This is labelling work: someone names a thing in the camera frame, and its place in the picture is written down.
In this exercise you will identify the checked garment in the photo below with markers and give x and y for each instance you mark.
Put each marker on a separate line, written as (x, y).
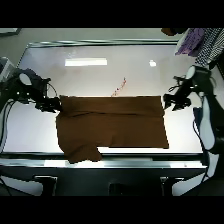
(210, 46)

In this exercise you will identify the silver frame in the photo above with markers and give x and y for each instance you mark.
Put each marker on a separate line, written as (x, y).
(110, 164)

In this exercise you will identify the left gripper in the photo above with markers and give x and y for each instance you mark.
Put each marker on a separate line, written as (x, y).
(49, 104)

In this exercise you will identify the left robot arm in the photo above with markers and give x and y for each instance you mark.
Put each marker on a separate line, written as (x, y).
(25, 79)

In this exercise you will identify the brown T-shirt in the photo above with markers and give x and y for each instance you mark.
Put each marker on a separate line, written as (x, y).
(110, 126)

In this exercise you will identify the dark brown garment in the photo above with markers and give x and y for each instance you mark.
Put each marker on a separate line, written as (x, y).
(171, 31)

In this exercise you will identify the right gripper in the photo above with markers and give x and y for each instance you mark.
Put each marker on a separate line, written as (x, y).
(176, 101)

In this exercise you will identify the purple garment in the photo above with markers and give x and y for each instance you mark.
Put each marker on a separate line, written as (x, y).
(192, 41)

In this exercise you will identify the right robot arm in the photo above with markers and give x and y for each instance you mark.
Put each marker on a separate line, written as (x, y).
(208, 126)

